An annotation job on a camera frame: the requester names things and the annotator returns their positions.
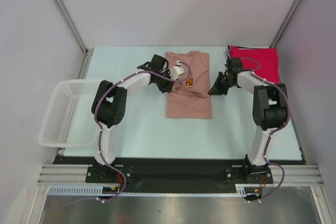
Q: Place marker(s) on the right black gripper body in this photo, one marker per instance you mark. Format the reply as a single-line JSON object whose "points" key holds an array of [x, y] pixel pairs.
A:
{"points": [[230, 84]]}

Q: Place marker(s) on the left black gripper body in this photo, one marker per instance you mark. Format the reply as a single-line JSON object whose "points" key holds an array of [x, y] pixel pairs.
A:
{"points": [[163, 83]]}

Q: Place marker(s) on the pink printed t shirt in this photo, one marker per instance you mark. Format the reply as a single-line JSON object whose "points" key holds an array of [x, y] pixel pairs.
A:
{"points": [[189, 99]]}

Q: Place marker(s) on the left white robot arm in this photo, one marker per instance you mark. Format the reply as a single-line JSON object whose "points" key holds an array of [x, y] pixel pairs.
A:
{"points": [[109, 105]]}

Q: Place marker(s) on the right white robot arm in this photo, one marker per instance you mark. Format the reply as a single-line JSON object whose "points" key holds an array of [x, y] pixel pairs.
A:
{"points": [[271, 113]]}

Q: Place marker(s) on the black folded t shirt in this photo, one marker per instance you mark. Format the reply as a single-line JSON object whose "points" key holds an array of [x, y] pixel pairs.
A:
{"points": [[228, 56]]}

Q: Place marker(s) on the red folded t shirt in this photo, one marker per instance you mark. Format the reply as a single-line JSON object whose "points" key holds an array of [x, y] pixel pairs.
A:
{"points": [[264, 62]]}

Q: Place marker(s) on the white plastic laundry basket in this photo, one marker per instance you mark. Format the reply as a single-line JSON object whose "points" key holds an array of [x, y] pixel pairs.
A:
{"points": [[69, 121]]}

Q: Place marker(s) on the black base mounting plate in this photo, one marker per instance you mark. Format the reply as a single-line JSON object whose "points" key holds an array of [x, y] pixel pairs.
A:
{"points": [[160, 174]]}

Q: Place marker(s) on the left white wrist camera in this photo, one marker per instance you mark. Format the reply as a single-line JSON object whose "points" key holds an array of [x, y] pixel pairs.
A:
{"points": [[176, 71]]}

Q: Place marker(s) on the left aluminium corner post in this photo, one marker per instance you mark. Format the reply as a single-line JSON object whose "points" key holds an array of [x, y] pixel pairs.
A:
{"points": [[60, 5]]}

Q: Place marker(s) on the aluminium corner post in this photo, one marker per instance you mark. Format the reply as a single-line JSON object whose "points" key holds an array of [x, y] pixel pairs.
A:
{"points": [[288, 17], [60, 5]]}

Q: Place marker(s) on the white slotted cable duct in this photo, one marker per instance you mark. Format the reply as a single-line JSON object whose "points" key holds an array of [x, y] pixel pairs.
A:
{"points": [[110, 191]]}

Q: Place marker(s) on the aluminium front rail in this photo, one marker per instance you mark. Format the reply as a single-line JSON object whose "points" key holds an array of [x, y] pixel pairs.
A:
{"points": [[57, 174]]}

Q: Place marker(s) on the right aluminium corner post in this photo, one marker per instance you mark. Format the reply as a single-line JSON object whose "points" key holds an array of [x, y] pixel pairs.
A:
{"points": [[288, 17]]}

